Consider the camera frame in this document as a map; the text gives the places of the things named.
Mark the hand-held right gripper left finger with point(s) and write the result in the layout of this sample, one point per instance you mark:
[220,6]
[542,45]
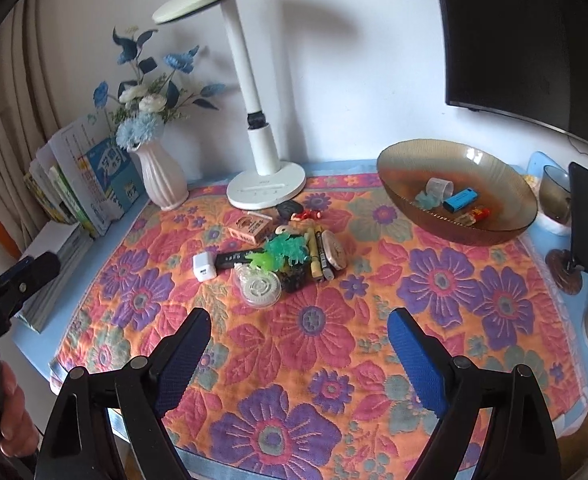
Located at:
[181,365]

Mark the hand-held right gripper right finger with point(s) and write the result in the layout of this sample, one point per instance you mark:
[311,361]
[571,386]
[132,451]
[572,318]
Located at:
[419,355]

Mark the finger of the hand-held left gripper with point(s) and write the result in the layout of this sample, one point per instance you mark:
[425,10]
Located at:
[28,272]

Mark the white charger plug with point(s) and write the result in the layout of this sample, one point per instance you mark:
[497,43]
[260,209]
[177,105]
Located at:
[204,266]

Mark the black stick lighter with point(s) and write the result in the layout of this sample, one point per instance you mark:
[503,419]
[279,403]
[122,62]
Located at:
[233,257]

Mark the dark grey pen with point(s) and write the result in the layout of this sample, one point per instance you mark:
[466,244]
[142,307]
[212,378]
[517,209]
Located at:
[325,265]

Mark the pink oval eraser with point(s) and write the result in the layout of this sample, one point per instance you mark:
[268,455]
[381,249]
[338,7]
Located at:
[335,252]

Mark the beige marker pen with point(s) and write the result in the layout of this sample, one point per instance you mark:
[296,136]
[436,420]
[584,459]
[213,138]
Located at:
[315,260]

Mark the green plastic toy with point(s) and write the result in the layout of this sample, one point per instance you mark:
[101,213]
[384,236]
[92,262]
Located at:
[284,250]

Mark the small teal toy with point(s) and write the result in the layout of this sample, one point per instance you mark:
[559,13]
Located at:
[426,201]

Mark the blue flash drive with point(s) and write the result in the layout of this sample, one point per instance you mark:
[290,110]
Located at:
[459,201]

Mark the clear tape roll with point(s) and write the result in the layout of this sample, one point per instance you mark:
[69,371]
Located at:
[439,187]

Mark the amber ribbed glass bowl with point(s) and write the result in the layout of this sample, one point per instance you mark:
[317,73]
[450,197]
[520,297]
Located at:
[424,160]

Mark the person's left hand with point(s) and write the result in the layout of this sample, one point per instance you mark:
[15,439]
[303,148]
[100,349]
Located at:
[16,405]

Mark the stack of flat white books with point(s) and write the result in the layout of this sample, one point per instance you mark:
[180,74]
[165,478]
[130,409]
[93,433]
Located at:
[53,260]

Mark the floral quilted mat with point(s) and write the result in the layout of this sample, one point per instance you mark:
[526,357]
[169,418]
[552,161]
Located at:
[324,360]

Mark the row of upright books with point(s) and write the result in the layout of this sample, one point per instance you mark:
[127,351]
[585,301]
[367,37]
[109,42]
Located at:
[98,170]

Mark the small black pot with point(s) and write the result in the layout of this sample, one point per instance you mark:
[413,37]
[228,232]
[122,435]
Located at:
[294,280]

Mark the white ribbed vase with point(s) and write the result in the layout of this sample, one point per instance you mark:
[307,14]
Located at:
[161,180]

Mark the round wooden phone stand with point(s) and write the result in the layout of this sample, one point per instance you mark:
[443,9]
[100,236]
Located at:
[559,270]

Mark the beige curtain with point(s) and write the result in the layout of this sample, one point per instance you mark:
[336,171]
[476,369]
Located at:
[3,110]

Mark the small white teal figure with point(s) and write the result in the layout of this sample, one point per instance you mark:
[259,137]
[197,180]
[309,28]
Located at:
[284,230]

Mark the small red toy figure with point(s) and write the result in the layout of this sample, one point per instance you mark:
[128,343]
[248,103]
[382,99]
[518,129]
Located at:
[306,216]

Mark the floral ceramic bowl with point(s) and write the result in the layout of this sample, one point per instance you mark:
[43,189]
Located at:
[549,226]

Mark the blue white artificial flowers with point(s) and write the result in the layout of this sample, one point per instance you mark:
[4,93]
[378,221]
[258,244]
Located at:
[138,125]

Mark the black key fob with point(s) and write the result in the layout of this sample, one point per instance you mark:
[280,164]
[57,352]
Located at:
[289,209]

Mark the brown glass cup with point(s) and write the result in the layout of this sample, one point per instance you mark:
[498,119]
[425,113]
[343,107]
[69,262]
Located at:
[554,195]

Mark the black smartphone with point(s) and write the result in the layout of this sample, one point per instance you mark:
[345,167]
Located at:
[585,220]

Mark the white desk lamp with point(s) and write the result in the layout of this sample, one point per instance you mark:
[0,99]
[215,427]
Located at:
[264,150]

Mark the black television screen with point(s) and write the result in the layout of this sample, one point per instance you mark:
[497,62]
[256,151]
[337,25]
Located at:
[524,35]

